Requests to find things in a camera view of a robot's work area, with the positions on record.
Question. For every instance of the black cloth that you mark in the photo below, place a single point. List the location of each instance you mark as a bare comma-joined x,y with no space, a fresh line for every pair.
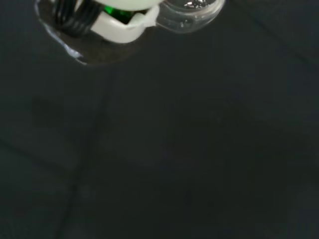
174,139

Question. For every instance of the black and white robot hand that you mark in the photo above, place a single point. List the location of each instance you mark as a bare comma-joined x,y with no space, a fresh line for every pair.
117,30

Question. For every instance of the clear plastic funnel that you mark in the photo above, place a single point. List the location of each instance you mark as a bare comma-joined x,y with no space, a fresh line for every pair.
99,52

